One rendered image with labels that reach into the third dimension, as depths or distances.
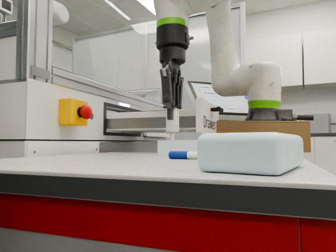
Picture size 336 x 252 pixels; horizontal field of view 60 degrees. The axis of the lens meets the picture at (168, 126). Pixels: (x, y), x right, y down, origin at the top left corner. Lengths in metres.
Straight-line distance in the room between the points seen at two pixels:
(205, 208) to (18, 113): 0.58
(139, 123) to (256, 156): 0.69
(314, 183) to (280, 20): 4.70
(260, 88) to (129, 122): 0.53
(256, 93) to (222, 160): 0.90
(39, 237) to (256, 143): 0.28
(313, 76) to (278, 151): 4.02
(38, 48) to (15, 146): 0.24
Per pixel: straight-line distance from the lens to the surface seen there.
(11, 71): 0.81
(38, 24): 0.82
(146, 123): 0.95
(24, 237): 0.42
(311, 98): 4.62
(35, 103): 0.77
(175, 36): 0.82
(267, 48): 4.45
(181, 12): 0.85
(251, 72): 1.22
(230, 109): 1.88
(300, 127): 1.06
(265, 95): 1.19
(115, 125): 1.00
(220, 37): 1.25
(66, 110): 0.81
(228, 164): 0.32
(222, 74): 1.26
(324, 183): 0.28
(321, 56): 4.37
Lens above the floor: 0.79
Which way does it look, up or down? 3 degrees up
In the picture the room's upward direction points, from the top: straight up
